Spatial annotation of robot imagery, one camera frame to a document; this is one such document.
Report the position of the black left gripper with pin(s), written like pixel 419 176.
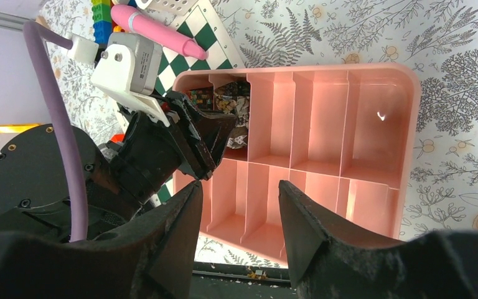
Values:
pixel 165 134

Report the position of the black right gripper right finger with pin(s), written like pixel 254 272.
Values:
pixel 331 257

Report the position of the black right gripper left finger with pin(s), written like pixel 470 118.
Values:
pixel 151 256

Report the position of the brown floral patterned tie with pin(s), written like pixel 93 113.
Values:
pixel 234 98

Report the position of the pink divided organizer tray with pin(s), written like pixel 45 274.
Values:
pixel 343 134

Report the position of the white perforated plastic basket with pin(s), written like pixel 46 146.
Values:
pixel 176 7

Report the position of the rolled red patterned tie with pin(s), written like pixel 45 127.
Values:
pixel 202 98

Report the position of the small red block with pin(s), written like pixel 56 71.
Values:
pixel 117 138

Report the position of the green white chessboard mat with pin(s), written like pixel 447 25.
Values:
pixel 196 40

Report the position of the colourful lego block vehicle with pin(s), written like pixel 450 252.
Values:
pixel 103 24

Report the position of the yellow toy crane car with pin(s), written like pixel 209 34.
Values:
pixel 17 128

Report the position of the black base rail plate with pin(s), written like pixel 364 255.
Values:
pixel 217 280

